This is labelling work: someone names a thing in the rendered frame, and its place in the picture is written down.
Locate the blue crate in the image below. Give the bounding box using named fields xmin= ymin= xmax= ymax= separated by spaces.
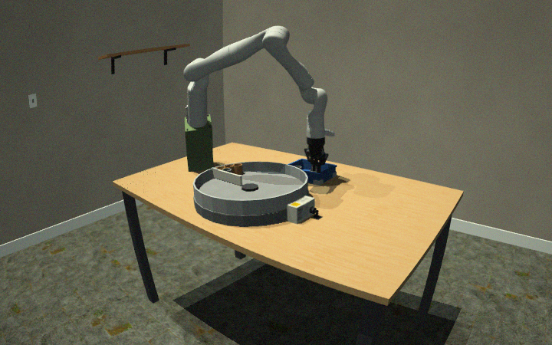
xmin=288 ymin=159 xmax=337 ymax=186

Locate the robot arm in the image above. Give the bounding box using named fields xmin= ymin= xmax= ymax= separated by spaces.
xmin=183 ymin=26 xmax=334 ymax=139

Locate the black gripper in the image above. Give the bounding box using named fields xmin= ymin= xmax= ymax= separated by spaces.
xmin=304 ymin=137 xmax=328 ymax=173

